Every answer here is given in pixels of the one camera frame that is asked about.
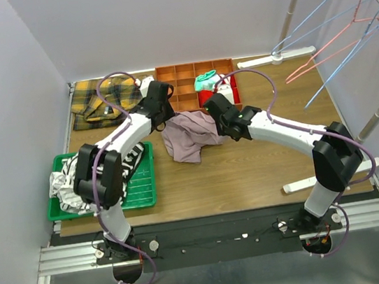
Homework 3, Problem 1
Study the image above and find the mauve tank top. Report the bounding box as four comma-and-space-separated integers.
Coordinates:
162, 111, 226, 164

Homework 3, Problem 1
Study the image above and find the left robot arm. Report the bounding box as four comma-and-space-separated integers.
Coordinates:
73, 80, 175, 261

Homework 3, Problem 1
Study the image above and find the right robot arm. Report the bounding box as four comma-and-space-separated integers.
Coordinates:
203, 94, 363, 232

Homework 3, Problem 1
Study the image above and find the orange compartment tray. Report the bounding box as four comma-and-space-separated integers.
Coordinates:
155, 59, 234, 113

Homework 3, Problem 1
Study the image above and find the red rolled cloth left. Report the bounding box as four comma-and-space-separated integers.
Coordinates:
197, 90, 214, 108

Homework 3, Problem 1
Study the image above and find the red white striped sock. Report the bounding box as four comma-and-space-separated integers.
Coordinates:
218, 74, 236, 90

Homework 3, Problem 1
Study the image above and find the teal white sock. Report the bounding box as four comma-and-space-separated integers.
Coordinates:
194, 69, 221, 92

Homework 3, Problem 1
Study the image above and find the yellow plaid shirt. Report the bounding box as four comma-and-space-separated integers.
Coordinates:
71, 75, 142, 131

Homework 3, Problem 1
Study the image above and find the black white striped garment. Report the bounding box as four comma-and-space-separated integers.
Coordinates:
49, 142, 145, 216

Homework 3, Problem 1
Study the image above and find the metal clothes rack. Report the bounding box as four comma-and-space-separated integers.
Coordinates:
237, 0, 379, 107

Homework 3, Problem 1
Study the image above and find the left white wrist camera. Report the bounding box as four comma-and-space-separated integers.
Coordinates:
135, 76, 154, 98

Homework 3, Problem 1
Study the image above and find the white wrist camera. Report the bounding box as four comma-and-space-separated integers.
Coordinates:
135, 76, 154, 98
217, 84, 235, 104

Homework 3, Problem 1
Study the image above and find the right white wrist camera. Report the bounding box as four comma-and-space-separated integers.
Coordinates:
217, 84, 235, 104

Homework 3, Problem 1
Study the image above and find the far blue wire hanger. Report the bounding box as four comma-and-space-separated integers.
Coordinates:
264, 0, 371, 57

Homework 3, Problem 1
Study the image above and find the blue wire hanger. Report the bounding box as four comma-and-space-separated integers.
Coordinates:
304, 7, 379, 109
264, 0, 371, 57

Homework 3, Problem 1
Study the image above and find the black mounting base plate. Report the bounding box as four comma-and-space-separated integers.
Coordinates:
95, 203, 343, 279

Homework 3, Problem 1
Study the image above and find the pink wire hanger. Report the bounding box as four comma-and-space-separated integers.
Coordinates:
285, 0, 379, 85

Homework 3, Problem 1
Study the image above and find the aluminium frame rail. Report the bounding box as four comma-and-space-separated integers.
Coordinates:
37, 198, 379, 284

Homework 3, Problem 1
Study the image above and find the near blue wire hanger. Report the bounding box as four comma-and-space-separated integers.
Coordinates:
304, 7, 379, 109

